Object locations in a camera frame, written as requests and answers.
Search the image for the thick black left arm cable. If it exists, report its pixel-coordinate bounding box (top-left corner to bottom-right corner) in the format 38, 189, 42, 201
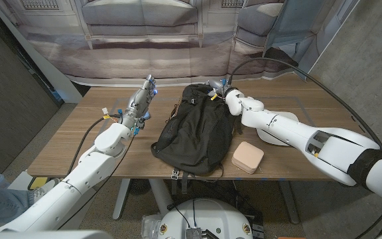
66, 114, 123, 177

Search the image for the grey table leg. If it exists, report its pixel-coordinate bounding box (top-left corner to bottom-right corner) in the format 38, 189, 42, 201
279, 181, 300, 225

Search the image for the white paper plate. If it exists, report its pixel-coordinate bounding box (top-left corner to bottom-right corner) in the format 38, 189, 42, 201
256, 111, 300, 147

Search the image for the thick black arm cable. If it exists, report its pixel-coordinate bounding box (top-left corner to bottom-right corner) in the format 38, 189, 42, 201
227, 57, 382, 239
66, 114, 123, 177

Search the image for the printed room backdrop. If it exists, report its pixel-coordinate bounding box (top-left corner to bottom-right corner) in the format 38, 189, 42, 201
0, 0, 361, 88

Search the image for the round black floor fan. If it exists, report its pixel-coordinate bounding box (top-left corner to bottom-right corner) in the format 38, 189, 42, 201
127, 179, 152, 196

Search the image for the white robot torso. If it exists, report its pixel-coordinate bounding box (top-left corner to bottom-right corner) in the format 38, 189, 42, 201
157, 198, 254, 239

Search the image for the yellow black floor item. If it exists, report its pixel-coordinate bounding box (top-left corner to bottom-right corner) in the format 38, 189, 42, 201
28, 177, 68, 192

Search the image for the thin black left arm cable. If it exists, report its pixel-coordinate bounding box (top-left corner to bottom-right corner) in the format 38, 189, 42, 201
58, 131, 137, 230

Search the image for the black backpack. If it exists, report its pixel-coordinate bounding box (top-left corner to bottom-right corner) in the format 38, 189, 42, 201
150, 83, 245, 195

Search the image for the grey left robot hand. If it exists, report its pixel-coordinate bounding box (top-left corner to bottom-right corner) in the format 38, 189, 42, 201
119, 74, 159, 132

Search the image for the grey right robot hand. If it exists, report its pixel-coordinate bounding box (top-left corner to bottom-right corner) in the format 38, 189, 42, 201
206, 78, 232, 101

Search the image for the clear plastic bag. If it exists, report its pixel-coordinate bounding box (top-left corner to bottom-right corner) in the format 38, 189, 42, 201
140, 214, 164, 239

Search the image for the dark wooden door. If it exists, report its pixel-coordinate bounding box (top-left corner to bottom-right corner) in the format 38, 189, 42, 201
0, 3, 61, 173

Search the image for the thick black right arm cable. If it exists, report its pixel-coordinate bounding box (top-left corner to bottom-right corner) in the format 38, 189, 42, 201
227, 57, 382, 239

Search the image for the white table leg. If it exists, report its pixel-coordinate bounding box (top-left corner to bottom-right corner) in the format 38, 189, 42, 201
149, 178, 174, 216
112, 178, 132, 220

